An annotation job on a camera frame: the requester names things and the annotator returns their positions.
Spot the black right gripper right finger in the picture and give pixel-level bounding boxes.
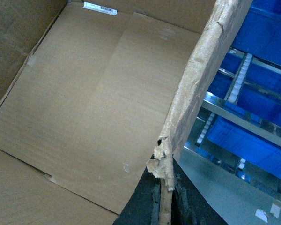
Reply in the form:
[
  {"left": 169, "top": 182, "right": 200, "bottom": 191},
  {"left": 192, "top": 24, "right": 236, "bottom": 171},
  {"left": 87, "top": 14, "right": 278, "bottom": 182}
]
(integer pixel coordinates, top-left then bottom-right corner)
[{"left": 171, "top": 160, "right": 227, "bottom": 225}]

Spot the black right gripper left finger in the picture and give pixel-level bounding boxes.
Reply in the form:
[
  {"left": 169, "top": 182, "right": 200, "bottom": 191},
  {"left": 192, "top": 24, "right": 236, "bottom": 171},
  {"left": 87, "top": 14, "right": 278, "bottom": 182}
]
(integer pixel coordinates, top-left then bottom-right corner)
[{"left": 113, "top": 169, "right": 161, "bottom": 225}]

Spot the brown cardboard box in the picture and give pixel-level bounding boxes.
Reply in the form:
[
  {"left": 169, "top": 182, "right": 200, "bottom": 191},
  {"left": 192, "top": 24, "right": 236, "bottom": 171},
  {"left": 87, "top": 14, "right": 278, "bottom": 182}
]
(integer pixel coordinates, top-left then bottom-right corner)
[{"left": 0, "top": 0, "right": 251, "bottom": 225}]

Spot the blue plastic crate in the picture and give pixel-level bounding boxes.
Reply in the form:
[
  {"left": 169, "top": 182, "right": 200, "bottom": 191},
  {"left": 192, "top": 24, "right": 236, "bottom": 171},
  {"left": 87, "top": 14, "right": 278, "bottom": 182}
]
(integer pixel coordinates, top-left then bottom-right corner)
[
  {"left": 207, "top": 116, "right": 281, "bottom": 179},
  {"left": 232, "top": 0, "right": 281, "bottom": 66}
]

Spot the blue plastic crate right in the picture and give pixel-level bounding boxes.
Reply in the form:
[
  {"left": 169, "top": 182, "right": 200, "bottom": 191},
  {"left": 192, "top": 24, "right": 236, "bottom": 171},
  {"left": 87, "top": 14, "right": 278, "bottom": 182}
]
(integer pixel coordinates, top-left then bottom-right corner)
[{"left": 232, "top": 0, "right": 281, "bottom": 66}]

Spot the white barcode label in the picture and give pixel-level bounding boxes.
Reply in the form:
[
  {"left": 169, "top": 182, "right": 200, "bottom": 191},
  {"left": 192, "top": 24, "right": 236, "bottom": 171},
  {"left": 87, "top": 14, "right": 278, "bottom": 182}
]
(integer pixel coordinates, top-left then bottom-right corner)
[{"left": 83, "top": 2, "right": 118, "bottom": 16}]

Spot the stainless steel shelf frame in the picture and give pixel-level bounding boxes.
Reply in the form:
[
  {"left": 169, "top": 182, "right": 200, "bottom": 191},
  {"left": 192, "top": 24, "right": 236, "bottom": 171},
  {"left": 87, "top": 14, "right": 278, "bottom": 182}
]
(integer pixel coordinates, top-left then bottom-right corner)
[{"left": 184, "top": 48, "right": 281, "bottom": 201}]

